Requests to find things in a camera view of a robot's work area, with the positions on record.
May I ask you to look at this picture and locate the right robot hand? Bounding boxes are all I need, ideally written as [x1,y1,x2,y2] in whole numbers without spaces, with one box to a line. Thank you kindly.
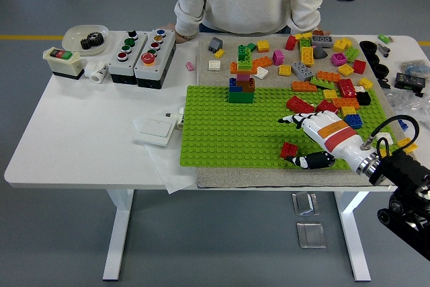
[277,110,376,172]

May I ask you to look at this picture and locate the person's right hand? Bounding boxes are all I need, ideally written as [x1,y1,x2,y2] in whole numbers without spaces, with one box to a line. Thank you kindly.
[167,24,198,44]

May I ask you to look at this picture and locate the red sloped brick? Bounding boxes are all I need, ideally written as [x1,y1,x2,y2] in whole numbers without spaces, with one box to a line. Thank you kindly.
[317,99,339,115]

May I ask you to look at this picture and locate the long red brick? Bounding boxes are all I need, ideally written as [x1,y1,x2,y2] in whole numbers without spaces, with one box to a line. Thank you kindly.
[337,78,356,98]
[285,95,316,114]

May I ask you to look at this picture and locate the small red square brick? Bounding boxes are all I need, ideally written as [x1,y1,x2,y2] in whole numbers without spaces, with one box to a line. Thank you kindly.
[279,141,299,159]

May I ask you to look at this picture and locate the long orange brick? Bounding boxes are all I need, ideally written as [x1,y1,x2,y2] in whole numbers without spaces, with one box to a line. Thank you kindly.
[290,80,318,93]
[251,55,273,69]
[332,97,359,109]
[316,70,341,82]

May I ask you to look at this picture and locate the black brick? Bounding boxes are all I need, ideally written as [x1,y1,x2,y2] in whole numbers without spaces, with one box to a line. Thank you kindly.
[355,91,372,106]

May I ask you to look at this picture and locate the long green brick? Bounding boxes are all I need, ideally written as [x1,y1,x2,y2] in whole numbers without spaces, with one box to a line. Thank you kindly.
[310,77,337,90]

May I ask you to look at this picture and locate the light grey brick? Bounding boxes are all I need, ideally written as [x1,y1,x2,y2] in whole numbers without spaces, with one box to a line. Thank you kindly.
[291,60,315,82]

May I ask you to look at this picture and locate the multicoloured brick tower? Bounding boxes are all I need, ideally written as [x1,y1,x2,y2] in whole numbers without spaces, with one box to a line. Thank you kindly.
[228,44,258,104]

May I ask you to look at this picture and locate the lime green brick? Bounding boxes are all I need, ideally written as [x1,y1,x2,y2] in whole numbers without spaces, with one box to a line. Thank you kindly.
[345,46,361,63]

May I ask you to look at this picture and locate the long yellow brick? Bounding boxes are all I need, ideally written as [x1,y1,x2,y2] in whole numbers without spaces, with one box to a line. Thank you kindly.
[300,46,316,67]

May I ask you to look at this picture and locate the long grey brick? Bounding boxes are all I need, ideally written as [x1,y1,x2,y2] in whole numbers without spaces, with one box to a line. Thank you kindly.
[311,35,335,48]

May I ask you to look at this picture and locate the green studded baseplate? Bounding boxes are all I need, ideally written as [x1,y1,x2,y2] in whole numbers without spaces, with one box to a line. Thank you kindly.
[179,84,406,169]

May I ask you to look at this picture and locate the four-button emergency stop box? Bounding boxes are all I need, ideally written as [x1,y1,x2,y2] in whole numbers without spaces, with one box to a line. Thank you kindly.
[133,28,177,90]

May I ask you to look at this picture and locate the three-button control box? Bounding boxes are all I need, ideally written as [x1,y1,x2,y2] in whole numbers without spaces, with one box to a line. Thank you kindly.
[107,30,148,85]

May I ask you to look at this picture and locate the silver floor plate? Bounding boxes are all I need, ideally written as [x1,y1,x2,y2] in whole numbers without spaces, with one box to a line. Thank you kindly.
[291,192,320,216]
[296,222,327,249]

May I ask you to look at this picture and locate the clear plastic bag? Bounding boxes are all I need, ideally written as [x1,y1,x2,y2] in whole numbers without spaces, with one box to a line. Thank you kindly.
[384,90,430,123]

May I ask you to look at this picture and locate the white pipe tee fitting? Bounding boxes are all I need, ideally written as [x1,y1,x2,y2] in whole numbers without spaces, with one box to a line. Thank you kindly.
[83,60,109,83]

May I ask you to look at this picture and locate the black electronic module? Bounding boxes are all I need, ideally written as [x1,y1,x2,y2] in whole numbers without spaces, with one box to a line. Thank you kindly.
[394,72,427,92]

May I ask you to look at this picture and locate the white table leg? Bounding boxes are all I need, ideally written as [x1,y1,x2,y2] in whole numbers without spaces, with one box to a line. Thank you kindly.
[102,189,135,281]
[334,192,372,282]

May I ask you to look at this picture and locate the small metal tool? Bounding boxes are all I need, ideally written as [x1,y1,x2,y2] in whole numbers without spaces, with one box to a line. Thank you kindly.
[375,41,392,58]

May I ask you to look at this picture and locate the plastic bag blue parts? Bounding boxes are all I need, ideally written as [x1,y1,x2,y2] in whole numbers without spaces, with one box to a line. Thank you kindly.
[399,59,430,78]

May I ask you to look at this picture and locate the grey-brown mat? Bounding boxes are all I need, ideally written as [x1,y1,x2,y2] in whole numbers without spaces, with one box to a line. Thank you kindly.
[196,35,419,191]

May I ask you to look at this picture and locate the white plastic bowl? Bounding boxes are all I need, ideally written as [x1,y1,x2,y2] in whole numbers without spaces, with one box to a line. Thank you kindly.
[61,24,110,56]

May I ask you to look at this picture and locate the white paper sheet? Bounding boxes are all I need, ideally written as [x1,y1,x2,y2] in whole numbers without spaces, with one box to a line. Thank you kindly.
[130,115,199,196]

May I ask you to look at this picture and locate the white wall switch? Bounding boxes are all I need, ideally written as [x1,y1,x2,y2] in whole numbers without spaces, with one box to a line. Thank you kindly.
[133,116,178,149]

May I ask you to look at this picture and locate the beige red-green switch box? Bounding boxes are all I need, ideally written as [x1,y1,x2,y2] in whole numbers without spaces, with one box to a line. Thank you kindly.
[42,46,85,81]

